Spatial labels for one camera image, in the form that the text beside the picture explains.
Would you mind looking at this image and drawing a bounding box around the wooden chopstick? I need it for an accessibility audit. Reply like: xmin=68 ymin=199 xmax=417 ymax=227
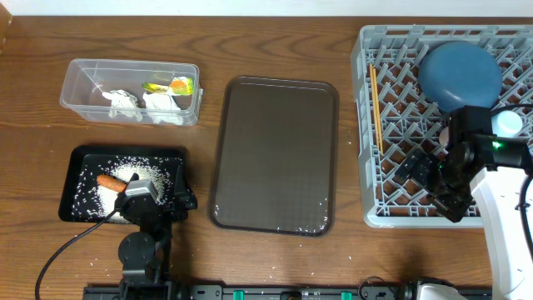
xmin=369 ymin=63 xmax=381 ymax=152
xmin=374 ymin=67 xmax=383 ymax=154

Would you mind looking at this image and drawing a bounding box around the pile of white rice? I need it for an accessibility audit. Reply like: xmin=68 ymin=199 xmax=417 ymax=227
xmin=67 ymin=154 xmax=182 ymax=223

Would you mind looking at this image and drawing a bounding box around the pink plastic cup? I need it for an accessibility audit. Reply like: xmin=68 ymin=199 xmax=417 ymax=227
xmin=439 ymin=127 xmax=450 ymax=147

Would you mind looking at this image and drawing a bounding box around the yellow green snack wrapper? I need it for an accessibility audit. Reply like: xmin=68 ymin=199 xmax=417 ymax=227
xmin=167 ymin=77 xmax=194 ymax=96

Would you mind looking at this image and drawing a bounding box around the black shallow tray bin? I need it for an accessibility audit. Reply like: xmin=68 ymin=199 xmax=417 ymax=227
xmin=58 ymin=145 xmax=186 ymax=222

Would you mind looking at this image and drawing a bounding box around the orange carrot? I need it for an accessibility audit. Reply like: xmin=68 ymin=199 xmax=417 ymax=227
xmin=97 ymin=175 xmax=127 ymax=193

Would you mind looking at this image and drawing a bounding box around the white napkin wrapper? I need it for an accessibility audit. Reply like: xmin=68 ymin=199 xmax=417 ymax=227
xmin=142 ymin=92 xmax=183 ymax=126

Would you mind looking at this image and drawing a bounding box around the silver foil snack wrapper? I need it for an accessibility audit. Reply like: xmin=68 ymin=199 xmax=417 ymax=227
xmin=142 ymin=82 xmax=170 ymax=94

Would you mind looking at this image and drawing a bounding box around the clear plastic bin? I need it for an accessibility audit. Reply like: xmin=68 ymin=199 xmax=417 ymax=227
xmin=60 ymin=58 xmax=202 ymax=126

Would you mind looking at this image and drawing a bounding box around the brown serving tray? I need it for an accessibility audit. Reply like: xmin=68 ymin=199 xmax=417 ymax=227
xmin=207 ymin=76 xmax=339 ymax=238

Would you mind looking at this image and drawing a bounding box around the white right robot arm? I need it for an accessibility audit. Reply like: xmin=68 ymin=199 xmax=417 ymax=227
xmin=396 ymin=106 xmax=532 ymax=299

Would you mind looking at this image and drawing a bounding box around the dark blue plate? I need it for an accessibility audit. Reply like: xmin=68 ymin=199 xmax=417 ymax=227
xmin=417 ymin=42 xmax=503 ymax=113

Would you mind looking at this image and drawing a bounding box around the white paper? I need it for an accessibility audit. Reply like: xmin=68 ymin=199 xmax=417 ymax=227
xmin=102 ymin=90 xmax=142 ymax=122

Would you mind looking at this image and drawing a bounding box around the light blue cup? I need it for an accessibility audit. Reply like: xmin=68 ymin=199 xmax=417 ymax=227
xmin=491 ymin=111 xmax=523 ymax=138

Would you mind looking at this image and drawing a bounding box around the grey dishwasher rack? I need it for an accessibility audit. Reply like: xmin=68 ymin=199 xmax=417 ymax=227
xmin=351 ymin=25 xmax=532 ymax=228

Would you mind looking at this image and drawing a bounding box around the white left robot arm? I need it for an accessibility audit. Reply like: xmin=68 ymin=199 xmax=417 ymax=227
xmin=115 ymin=165 xmax=197 ymax=300

